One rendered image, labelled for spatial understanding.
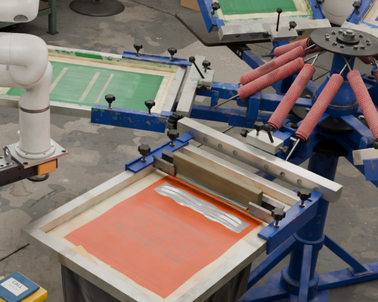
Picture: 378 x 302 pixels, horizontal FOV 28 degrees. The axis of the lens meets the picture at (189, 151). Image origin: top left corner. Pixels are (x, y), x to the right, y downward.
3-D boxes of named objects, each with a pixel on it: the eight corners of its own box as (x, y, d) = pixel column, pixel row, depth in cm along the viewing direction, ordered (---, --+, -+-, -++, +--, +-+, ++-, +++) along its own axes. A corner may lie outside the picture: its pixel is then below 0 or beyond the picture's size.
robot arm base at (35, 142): (3, 142, 243) (1, 99, 235) (37, 132, 250) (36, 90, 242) (27, 163, 233) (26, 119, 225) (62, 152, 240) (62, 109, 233)
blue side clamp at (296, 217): (268, 255, 235) (271, 237, 232) (255, 248, 238) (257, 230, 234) (315, 216, 256) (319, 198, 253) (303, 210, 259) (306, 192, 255)
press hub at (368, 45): (311, 332, 342) (372, 59, 274) (241, 293, 361) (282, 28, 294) (351, 290, 370) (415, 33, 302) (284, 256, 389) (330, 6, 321)
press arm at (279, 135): (264, 163, 273) (266, 151, 271) (251, 157, 276) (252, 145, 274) (289, 147, 286) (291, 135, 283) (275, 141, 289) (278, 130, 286)
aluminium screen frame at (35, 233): (167, 331, 201) (168, 320, 199) (20, 238, 230) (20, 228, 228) (314, 211, 257) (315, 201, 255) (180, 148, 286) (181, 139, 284)
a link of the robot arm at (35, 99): (51, 114, 229) (50, 65, 221) (7, 112, 228) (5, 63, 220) (54, 99, 238) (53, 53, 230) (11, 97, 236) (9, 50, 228)
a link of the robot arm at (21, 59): (45, 88, 196) (-28, 85, 194) (57, 90, 233) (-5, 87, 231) (47, 33, 195) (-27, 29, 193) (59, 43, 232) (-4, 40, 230)
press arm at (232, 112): (44, 100, 329) (44, 87, 326) (48, 94, 334) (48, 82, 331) (327, 139, 319) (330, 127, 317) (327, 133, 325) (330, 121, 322)
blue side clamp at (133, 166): (134, 186, 263) (135, 169, 259) (124, 180, 265) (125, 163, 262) (187, 155, 284) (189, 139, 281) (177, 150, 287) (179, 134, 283)
